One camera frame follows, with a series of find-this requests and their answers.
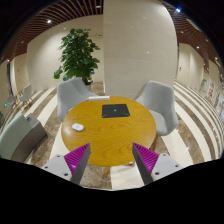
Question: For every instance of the small distant grey chair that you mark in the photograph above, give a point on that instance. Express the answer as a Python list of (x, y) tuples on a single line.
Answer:
[(11, 101)]

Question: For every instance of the black mouse pad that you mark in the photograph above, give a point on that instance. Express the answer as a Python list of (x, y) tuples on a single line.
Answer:
[(115, 110)]

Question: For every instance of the round wooden table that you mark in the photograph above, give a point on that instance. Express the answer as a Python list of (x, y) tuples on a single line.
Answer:
[(110, 139)]

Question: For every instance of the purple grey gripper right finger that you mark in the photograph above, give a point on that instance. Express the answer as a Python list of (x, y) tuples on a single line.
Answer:
[(153, 166)]

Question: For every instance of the large green potted plant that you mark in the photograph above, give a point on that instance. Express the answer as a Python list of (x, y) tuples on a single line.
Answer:
[(77, 58)]

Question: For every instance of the grey chair right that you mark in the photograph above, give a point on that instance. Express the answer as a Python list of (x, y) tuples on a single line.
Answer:
[(159, 99)]

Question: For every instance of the white computer mouse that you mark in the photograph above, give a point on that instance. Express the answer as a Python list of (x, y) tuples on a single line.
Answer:
[(78, 127)]

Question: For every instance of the grey chair left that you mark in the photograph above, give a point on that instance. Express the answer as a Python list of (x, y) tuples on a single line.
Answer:
[(69, 94)]

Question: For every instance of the white keyboard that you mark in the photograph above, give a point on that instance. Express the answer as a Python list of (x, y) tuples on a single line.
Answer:
[(98, 98)]

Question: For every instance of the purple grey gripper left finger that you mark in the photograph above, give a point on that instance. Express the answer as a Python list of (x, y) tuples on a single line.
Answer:
[(71, 166)]

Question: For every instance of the grey green sofa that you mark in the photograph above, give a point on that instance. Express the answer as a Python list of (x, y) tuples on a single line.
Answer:
[(20, 137)]

